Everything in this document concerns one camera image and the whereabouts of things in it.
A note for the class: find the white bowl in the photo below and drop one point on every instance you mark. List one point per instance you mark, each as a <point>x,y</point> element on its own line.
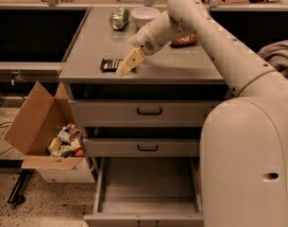
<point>143,15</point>

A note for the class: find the top grey drawer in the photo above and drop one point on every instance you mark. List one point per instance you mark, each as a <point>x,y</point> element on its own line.
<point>150,105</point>

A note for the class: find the bottom grey drawer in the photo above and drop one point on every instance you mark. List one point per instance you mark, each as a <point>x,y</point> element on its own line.
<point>146,192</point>

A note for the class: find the dark chocolate rxbar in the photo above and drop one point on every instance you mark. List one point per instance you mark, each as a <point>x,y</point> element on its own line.
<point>110,65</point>

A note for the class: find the middle grey drawer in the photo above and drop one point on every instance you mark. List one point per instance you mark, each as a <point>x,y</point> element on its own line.
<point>142,142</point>

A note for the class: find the snack packets pile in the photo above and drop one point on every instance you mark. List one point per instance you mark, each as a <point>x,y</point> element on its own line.
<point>68,142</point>

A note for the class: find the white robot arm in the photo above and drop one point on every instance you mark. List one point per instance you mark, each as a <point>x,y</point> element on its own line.
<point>244,141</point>

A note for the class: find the open cardboard box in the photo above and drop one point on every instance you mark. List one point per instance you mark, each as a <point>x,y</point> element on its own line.
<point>39,120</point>

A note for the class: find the white box under cardboard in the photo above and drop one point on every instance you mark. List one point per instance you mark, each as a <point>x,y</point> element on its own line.
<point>74,170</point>

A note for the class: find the grey drawer cabinet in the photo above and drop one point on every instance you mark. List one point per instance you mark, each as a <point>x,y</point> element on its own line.
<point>97,41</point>

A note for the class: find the black table leg base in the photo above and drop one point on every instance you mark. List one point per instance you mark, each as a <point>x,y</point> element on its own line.
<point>17,195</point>

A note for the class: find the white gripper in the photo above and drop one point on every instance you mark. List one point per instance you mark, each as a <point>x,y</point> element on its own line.
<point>143,42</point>

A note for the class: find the grey drawer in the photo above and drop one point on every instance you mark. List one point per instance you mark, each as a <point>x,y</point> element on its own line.
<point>150,105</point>
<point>146,192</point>
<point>142,142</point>

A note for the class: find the crushed green soda can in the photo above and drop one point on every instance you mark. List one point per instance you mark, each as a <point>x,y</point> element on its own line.
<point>119,18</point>

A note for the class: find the crushed orange soda can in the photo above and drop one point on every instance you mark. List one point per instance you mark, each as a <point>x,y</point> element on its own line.
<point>184,41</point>

